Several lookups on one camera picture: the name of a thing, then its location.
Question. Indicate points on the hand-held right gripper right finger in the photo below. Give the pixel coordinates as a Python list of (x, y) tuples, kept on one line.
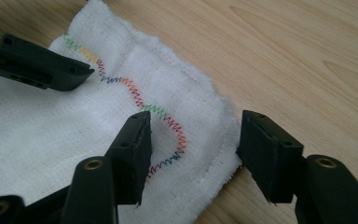
[(270, 158)]

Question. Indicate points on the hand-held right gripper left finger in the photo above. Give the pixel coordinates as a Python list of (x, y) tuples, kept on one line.
[(132, 155)]

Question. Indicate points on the white cloth with coloured stitching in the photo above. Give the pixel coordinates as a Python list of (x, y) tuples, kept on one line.
[(59, 140)]

